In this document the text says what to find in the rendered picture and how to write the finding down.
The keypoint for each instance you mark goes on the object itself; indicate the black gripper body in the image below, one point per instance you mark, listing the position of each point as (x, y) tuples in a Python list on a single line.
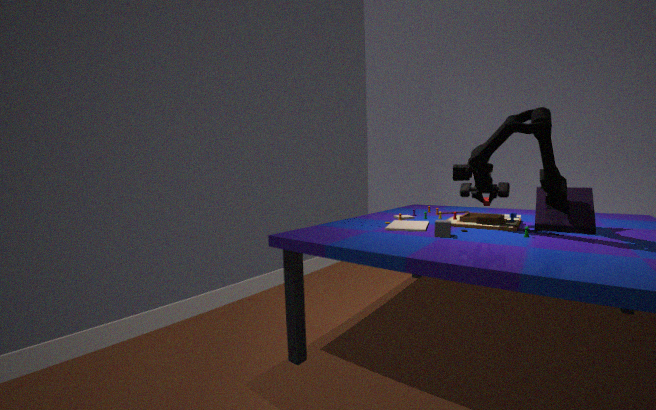
[(502, 188)]

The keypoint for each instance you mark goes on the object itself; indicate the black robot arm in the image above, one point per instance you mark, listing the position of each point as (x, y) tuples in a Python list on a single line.
[(551, 180)]

